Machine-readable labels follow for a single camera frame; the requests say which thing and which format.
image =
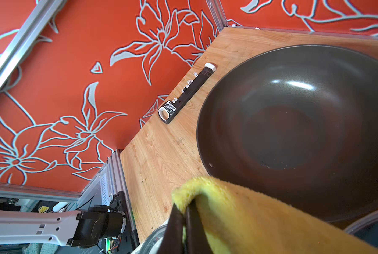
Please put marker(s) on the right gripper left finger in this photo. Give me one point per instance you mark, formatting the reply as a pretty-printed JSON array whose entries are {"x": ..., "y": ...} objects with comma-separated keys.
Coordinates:
[{"x": 173, "y": 240}]

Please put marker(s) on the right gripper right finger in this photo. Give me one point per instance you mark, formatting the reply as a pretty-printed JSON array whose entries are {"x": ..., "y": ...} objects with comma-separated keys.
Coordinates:
[{"x": 196, "y": 241}]

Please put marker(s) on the glass lid with white handle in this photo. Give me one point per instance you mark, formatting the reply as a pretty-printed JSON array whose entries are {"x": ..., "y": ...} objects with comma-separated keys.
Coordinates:
[{"x": 152, "y": 244}]

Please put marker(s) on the yellow microfiber cloth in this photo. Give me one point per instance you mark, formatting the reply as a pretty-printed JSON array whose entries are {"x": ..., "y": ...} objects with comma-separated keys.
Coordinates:
[{"x": 238, "y": 220}]

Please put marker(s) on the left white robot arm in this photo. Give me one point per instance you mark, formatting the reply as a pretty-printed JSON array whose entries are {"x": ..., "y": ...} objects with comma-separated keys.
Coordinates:
[{"x": 78, "y": 228}]

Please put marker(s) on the black frying pan with lid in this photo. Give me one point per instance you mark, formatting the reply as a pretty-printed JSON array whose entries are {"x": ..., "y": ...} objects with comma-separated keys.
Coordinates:
[{"x": 365, "y": 229}]

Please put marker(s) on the dark wok with white handle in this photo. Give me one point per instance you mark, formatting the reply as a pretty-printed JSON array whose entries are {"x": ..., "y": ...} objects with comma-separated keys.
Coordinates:
[{"x": 299, "y": 124}]

